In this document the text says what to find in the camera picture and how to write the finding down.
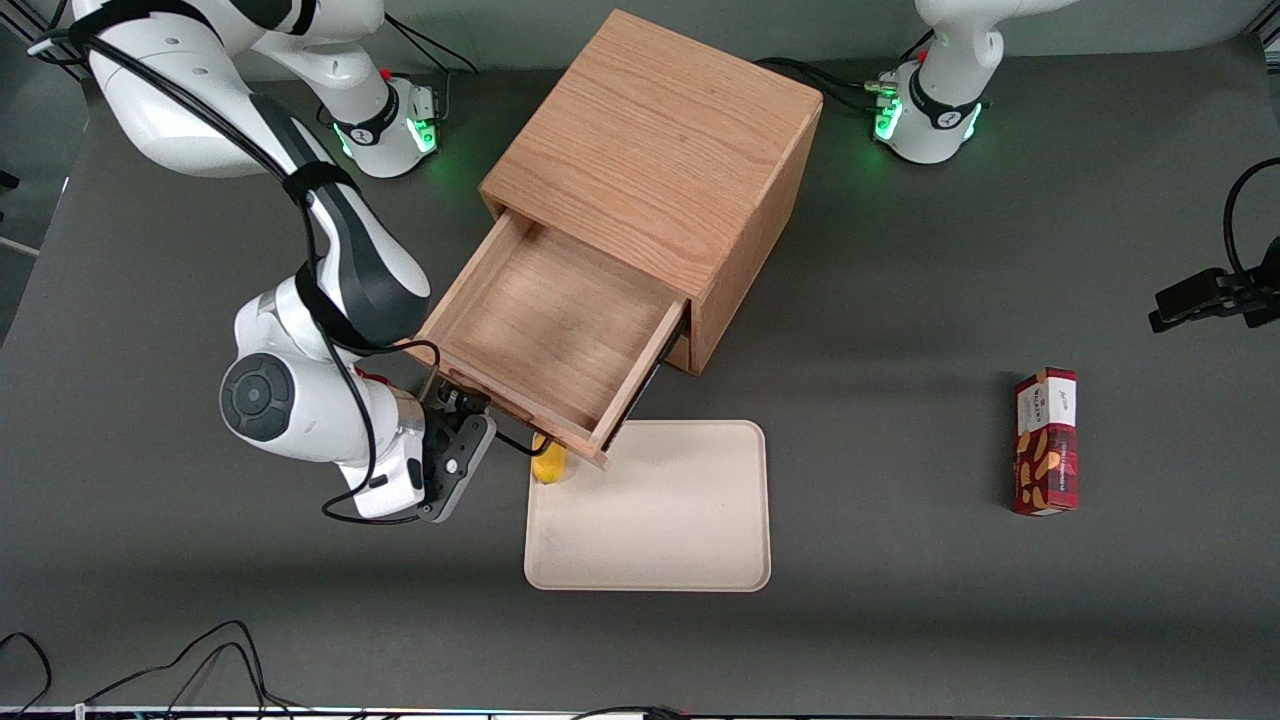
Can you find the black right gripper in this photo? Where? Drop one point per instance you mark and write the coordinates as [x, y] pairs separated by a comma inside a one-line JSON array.
[[449, 408]]

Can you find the wooden drawer cabinet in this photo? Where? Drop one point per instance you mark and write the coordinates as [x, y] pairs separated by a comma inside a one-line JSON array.
[[650, 130]]

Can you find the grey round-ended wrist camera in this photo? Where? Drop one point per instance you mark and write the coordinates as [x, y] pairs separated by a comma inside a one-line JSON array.
[[455, 478]]

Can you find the grey metal frame bar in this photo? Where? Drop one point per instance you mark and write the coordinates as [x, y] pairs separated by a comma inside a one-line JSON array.
[[20, 18], [1272, 38]]

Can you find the beige plastic tray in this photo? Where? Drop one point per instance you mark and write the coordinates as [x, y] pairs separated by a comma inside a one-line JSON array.
[[660, 510]]

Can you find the black camera clamp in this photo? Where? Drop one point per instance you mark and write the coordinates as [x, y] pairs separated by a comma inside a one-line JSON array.
[[1200, 298]]

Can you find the yellow lemon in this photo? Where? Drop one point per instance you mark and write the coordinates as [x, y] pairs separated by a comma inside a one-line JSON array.
[[548, 468]]

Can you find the red snack box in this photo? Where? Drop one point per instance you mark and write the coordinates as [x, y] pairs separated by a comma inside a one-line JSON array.
[[1045, 450]]

